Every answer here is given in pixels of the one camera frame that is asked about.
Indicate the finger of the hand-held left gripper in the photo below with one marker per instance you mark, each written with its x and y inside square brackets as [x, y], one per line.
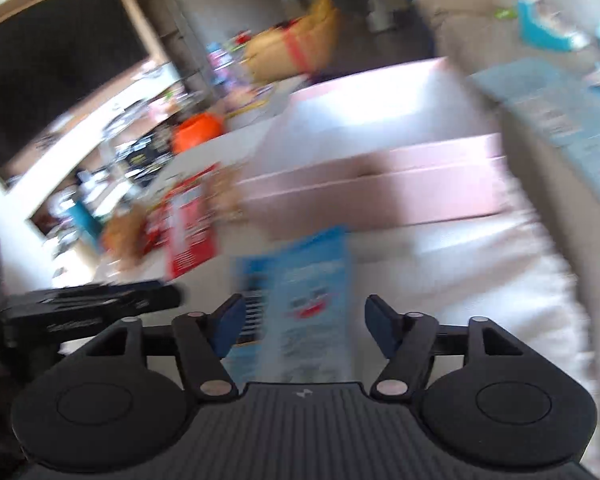
[105, 302]

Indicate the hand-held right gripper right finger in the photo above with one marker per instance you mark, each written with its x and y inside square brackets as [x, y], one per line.
[382, 327]

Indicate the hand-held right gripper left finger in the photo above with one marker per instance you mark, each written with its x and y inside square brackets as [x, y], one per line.
[227, 327]

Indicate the long bread packet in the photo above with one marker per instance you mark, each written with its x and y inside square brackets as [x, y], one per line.
[125, 237]

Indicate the blue snack packet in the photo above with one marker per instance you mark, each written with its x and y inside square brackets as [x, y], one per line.
[305, 285]

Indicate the red snack packet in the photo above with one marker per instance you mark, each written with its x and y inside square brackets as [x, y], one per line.
[190, 230]

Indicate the pink cardboard box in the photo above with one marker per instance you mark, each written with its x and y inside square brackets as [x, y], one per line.
[405, 185]

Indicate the cluttered white shelf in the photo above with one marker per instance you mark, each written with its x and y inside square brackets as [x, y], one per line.
[105, 110]

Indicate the orange pumpkin bucket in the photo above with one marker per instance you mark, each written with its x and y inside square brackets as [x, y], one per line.
[197, 132]

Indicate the black television screen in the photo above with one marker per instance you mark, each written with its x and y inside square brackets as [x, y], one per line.
[55, 60]

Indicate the light blue booklet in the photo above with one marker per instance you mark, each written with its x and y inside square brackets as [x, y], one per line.
[555, 105]

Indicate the yellow sofa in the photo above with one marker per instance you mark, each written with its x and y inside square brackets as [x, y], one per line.
[275, 45]

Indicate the red ribbon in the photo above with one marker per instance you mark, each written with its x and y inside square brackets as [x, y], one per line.
[300, 50]

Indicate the grey covered sofa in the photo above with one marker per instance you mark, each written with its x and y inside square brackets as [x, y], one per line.
[460, 25]

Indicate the small green item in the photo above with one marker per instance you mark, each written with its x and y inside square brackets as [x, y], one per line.
[503, 13]

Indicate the blue plastic container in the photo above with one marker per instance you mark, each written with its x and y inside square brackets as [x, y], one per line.
[545, 25]

